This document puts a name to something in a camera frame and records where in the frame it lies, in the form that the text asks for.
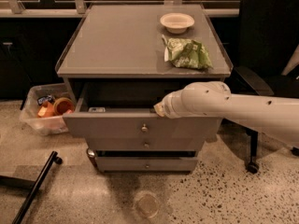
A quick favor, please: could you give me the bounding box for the grey drawer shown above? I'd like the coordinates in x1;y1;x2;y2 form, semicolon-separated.
95;156;198;172
64;79;221;139
86;138;204;151

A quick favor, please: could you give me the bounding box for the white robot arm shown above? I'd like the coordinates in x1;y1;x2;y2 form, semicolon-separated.
154;81;299;147

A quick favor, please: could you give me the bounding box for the orange cup in bin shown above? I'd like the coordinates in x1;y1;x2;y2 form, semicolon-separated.
37;102;55;118

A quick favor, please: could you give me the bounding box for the grey top drawer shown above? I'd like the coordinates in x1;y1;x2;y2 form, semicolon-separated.
64;79;221;139

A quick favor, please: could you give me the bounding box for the clear plastic storage bin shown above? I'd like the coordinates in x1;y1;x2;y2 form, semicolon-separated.
20;83;69;135

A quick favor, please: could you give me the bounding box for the round floor cover plate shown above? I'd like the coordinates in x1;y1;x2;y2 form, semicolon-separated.
134;191;160;218

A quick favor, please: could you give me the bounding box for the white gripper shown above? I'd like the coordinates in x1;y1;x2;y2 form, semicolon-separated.
154;91;187;119

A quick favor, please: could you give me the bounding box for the white paper bowl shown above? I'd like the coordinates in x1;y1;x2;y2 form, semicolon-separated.
160;13;194;35

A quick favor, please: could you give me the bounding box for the grey drawer cabinet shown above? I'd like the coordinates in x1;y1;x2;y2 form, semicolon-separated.
57;5;232;166

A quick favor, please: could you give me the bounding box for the black chair base leg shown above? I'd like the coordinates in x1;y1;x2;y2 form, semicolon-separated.
0;151;63;224

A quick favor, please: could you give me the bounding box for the grey middle drawer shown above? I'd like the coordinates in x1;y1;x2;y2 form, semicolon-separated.
86;138;204;151

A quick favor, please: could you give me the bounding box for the green chip bag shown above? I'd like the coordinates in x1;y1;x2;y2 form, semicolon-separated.
162;35;213;70

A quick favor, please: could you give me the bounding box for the orange terracotta pot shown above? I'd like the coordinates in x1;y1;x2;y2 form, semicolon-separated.
53;97;75;116

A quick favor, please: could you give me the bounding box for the black office chair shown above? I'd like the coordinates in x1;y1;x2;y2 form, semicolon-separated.
226;0;299;174

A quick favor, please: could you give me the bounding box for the small white packet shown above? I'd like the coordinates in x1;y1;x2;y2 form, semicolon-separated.
89;107;106;113

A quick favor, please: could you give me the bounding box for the grey bottom drawer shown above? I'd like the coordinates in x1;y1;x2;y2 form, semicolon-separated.
95;156;198;172

